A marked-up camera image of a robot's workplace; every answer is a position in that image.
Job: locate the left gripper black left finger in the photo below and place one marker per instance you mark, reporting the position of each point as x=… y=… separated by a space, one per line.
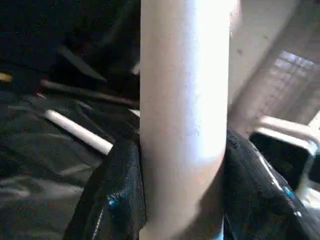
x=115 y=190

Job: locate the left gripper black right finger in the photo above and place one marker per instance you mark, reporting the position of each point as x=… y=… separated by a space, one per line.
x=255 y=195

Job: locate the white plastic table leg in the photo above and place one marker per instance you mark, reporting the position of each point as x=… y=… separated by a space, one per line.
x=80 y=131
x=185 y=100

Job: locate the white framed black box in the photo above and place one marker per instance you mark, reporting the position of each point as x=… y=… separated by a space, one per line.
x=282 y=155

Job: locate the black plastic mat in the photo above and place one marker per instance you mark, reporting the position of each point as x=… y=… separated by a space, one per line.
x=37 y=162

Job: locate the small tan label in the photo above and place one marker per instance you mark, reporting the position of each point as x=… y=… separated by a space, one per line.
x=5 y=77

